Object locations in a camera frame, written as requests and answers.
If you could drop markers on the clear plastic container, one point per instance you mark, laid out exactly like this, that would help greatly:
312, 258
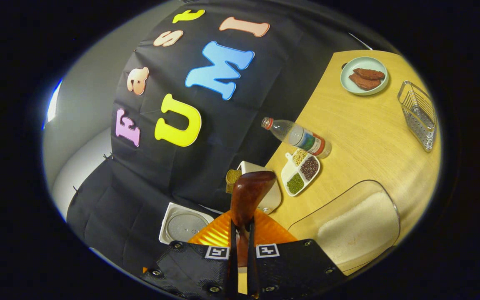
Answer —
306, 223

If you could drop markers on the reddish brown meat slice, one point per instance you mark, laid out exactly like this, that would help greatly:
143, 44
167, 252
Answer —
369, 73
363, 83

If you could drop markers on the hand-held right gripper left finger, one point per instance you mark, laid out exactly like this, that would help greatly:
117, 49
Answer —
233, 266

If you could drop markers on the light green plate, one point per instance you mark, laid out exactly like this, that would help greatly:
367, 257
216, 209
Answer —
350, 85

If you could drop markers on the brown toast slice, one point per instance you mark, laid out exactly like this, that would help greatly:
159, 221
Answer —
232, 178

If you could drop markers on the ceiling light panel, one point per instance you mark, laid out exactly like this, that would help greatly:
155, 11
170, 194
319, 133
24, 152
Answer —
53, 102

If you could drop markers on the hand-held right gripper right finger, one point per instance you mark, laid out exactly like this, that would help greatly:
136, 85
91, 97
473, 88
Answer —
251, 275

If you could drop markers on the clear plastic water bottle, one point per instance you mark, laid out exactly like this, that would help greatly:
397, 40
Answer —
298, 136

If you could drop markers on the black backdrop cloth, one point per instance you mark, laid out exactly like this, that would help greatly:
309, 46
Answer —
223, 137

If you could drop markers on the thin white rod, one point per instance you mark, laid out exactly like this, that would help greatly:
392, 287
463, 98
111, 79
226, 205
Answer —
360, 41

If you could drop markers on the brown wooden spoon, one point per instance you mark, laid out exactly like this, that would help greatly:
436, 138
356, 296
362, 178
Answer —
248, 196

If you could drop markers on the white divided bean dish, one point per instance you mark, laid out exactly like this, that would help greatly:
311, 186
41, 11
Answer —
300, 175

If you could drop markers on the white toaster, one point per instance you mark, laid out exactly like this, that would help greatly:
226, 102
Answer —
273, 196

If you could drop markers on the white rice cooker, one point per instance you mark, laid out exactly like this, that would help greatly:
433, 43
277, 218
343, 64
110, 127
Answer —
181, 225

